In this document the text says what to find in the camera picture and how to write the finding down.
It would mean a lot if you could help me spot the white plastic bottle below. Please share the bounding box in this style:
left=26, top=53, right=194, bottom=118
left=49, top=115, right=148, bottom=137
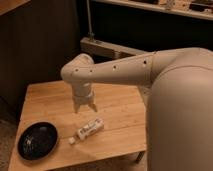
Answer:
left=68, top=118, right=104, bottom=144

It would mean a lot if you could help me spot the black ceramic bowl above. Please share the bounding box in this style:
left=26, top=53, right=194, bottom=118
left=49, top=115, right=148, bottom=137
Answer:
left=17, top=122, right=58, bottom=161

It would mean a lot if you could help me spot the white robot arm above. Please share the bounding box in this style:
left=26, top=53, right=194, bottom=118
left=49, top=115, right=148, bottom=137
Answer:
left=61, top=47, right=213, bottom=171

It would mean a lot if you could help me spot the metal vertical pole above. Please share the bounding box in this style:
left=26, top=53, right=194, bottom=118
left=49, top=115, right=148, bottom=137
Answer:
left=86, top=0, right=94, bottom=42

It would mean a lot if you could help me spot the wooden shelf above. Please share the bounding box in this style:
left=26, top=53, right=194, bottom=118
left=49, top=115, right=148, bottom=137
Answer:
left=93, top=0, right=213, bottom=21

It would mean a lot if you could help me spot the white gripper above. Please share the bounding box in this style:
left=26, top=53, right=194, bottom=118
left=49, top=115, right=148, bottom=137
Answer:
left=72, top=83, right=98, bottom=113

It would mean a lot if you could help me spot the wooden beam rail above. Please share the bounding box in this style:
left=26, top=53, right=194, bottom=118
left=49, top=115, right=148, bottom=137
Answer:
left=80, top=37, right=144, bottom=59

